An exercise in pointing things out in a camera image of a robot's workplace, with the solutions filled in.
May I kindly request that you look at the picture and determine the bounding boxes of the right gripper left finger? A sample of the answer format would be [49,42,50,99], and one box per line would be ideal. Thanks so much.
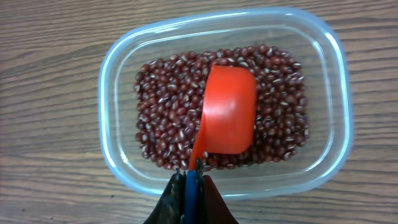
[144,169,186,224]

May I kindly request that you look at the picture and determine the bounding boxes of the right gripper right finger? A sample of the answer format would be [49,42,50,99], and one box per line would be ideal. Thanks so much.
[195,159,238,224]

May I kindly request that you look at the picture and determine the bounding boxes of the red scoop with blue handle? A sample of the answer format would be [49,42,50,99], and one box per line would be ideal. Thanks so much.
[182,65,256,223]

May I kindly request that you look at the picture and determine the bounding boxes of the red beans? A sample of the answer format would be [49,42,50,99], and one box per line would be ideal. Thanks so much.
[134,44,309,170]

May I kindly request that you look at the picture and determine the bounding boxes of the clear plastic container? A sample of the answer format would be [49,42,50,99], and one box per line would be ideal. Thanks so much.
[98,7,354,200]

